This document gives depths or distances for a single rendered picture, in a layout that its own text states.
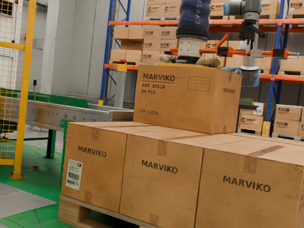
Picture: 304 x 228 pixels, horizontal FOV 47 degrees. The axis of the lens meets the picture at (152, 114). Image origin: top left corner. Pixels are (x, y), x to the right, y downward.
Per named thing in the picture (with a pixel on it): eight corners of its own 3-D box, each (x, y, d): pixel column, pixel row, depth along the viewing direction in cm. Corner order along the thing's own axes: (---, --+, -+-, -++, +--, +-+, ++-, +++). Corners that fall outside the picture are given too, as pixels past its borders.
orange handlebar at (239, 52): (155, 51, 255) (155, 46, 254) (174, 57, 280) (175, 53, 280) (288, 56, 206) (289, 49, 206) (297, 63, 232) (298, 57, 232)
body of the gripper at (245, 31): (242, 41, 228) (244, 22, 228) (255, 41, 224) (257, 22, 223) (238, 39, 222) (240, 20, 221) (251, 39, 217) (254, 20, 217)
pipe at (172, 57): (159, 60, 242) (159, 52, 242) (175, 65, 263) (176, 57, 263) (204, 63, 224) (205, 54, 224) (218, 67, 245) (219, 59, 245)
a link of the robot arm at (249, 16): (260, 15, 223) (256, 11, 215) (259, 23, 223) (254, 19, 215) (246, 16, 228) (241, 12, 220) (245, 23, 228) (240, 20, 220)
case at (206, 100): (132, 121, 245) (138, 64, 243) (163, 121, 278) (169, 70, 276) (210, 134, 211) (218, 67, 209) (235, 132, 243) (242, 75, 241)
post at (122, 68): (106, 168, 336) (117, 63, 331) (111, 167, 342) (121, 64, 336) (112, 169, 332) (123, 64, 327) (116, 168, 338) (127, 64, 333)
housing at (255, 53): (249, 56, 218) (250, 49, 218) (253, 58, 224) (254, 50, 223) (261, 56, 214) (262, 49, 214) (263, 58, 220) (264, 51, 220)
